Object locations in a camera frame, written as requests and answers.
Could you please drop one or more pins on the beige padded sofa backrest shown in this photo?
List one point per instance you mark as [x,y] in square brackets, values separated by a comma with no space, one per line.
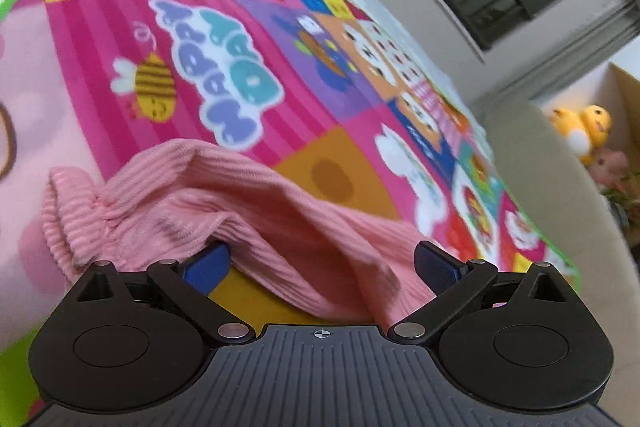
[556,192]

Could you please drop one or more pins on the colourful cartoon play mat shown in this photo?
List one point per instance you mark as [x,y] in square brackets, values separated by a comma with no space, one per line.
[313,89]

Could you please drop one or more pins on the pink ribbed knit garment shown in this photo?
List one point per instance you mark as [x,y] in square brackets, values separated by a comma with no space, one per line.
[169,202]

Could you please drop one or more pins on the potted red-leaf plant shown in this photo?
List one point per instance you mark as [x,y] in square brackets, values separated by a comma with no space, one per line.
[623,198]

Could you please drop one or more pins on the pink plush toy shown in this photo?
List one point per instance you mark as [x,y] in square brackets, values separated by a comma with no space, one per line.
[608,167]

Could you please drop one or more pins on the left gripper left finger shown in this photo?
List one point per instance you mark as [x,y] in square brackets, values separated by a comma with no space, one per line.
[186,285]

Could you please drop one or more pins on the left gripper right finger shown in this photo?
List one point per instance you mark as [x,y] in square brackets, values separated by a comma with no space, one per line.
[458,287]

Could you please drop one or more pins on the yellow plush toy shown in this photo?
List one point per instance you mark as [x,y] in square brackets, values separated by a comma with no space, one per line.
[584,131]

